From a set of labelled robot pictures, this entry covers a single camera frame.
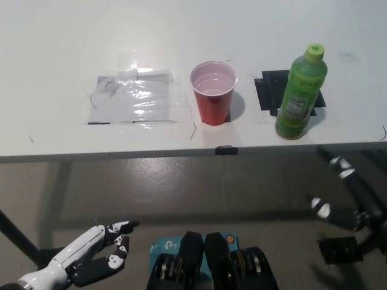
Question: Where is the black right hand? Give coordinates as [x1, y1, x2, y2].
[310, 156, 387, 234]

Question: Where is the white and black left hand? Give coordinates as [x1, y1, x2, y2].
[18, 220, 140, 288]

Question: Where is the green plastic drink bottle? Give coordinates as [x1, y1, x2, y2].
[274, 43, 329, 140]

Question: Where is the red plastic cup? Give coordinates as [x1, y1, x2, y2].
[189, 60, 239, 125]

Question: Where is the teal router box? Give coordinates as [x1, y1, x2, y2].
[149, 232, 239, 290]

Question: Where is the large black tape patch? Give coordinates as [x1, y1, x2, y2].
[253, 69, 327, 117]

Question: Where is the grey sheet under clear tape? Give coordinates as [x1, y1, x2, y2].
[86, 68, 180, 125]

